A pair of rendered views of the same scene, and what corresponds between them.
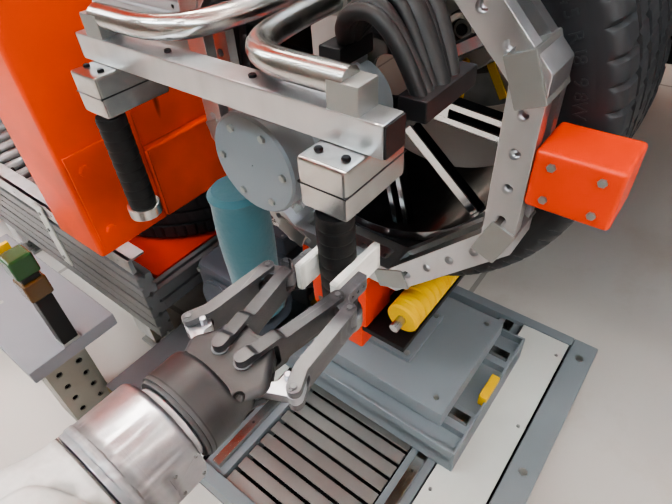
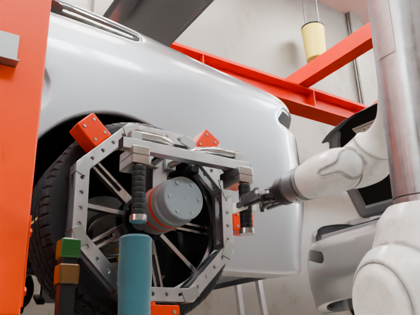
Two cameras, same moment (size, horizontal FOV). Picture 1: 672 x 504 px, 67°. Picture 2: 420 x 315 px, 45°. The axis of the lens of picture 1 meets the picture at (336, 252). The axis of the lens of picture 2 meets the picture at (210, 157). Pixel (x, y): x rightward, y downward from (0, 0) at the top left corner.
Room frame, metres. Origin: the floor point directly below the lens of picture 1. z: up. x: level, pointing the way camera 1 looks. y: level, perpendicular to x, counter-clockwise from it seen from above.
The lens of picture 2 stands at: (0.05, 1.38, 0.44)
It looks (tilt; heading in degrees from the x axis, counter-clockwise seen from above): 21 degrees up; 286
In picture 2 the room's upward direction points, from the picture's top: 2 degrees counter-clockwise
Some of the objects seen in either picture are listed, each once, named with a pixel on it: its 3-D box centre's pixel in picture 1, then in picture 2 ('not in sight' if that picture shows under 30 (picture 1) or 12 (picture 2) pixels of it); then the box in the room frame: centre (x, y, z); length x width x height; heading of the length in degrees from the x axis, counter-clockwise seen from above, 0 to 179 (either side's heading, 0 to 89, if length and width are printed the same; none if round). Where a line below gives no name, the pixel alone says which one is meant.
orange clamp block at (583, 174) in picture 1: (583, 175); (237, 223); (0.44, -0.27, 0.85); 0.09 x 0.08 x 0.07; 50
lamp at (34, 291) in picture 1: (33, 285); (66, 274); (0.61, 0.50, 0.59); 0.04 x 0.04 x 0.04; 50
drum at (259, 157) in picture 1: (309, 128); (167, 206); (0.58, 0.02, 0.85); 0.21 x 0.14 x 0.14; 140
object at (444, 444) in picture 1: (396, 348); not in sight; (0.77, -0.13, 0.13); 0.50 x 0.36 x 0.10; 50
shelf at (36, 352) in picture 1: (19, 298); not in sight; (0.74, 0.65, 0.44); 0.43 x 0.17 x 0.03; 50
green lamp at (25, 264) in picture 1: (19, 263); (68, 249); (0.61, 0.50, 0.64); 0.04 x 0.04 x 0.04; 50
